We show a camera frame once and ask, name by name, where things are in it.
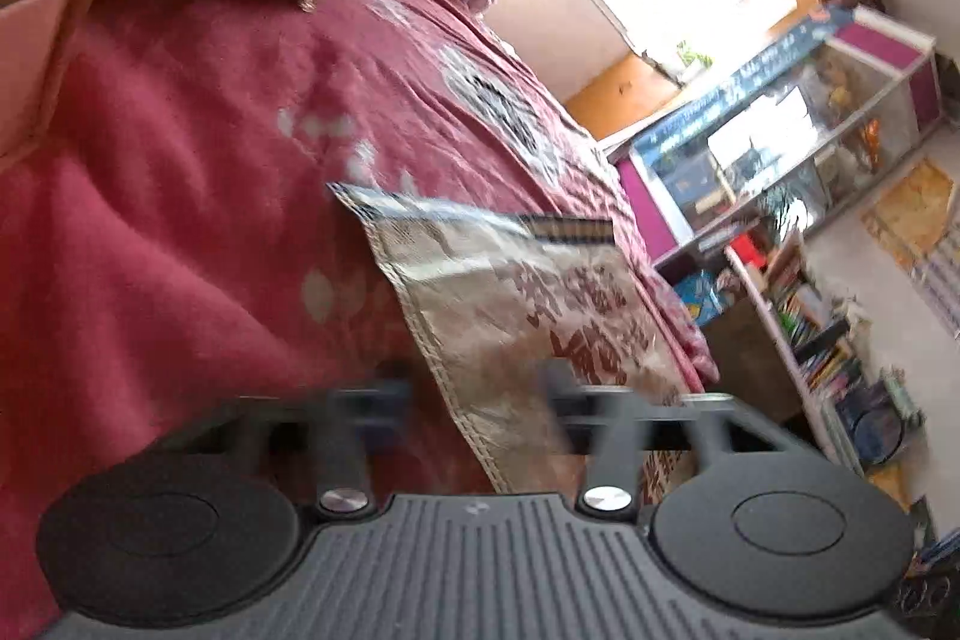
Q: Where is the beige printed shopping bag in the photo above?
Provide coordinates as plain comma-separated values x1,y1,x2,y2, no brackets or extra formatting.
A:
332,184,703,495

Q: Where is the round black desk fan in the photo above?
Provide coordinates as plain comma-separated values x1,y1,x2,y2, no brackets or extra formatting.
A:
851,404,907,470

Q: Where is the red floral blanket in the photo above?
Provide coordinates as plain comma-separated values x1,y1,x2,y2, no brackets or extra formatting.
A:
2,0,718,638

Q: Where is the orange wooden cabinet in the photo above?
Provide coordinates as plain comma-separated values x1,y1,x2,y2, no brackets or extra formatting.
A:
565,53,680,140

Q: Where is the glass display cabinet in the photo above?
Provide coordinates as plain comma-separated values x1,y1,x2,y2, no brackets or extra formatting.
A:
612,5,942,266

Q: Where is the yellow wall poster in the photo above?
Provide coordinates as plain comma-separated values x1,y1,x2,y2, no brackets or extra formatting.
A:
862,158,958,271

